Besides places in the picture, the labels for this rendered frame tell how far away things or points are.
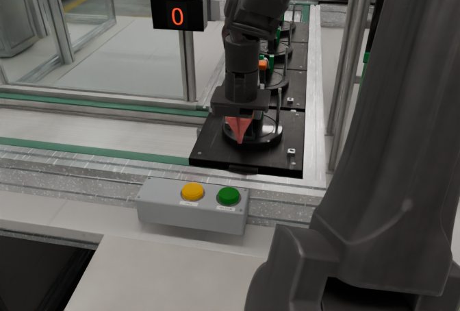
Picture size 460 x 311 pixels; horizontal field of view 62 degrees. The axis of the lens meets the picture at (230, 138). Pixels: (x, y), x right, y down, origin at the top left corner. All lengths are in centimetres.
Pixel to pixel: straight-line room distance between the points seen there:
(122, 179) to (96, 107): 33
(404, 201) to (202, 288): 56
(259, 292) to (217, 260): 52
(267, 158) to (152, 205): 26
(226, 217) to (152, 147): 32
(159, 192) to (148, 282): 16
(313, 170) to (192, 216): 27
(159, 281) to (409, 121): 61
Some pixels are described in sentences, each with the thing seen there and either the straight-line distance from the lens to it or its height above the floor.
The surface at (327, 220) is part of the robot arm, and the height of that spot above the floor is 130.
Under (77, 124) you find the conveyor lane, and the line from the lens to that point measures 111.
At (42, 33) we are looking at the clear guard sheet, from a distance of 116.
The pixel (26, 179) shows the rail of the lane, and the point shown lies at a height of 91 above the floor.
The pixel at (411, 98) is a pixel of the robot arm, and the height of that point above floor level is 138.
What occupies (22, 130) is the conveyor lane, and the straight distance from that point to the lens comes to 114.
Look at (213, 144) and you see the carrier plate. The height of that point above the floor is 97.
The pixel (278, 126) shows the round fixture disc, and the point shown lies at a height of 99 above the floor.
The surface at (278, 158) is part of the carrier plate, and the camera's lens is 82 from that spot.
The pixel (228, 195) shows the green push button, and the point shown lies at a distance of 72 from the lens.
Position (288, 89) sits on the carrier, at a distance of 110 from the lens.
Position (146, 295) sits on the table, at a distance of 74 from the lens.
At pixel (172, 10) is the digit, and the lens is 92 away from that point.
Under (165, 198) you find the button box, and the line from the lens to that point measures 74.
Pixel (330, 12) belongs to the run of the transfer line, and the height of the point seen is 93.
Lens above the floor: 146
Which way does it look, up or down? 34 degrees down
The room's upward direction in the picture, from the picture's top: straight up
